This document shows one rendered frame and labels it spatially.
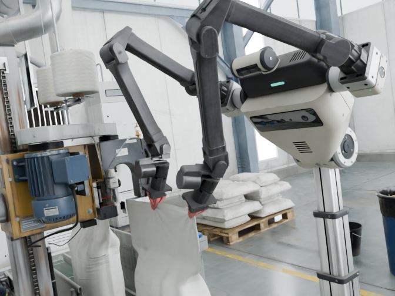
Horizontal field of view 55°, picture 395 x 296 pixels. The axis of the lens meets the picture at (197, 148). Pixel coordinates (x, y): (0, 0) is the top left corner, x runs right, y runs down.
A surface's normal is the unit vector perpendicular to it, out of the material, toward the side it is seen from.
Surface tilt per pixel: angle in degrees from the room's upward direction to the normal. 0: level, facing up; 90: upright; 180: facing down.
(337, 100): 90
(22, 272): 90
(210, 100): 120
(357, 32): 90
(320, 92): 40
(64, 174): 90
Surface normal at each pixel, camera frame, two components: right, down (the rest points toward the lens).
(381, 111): -0.78, 0.14
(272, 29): 0.32, 0.54
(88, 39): 0.61, -0.04
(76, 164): 0.88, -0.09
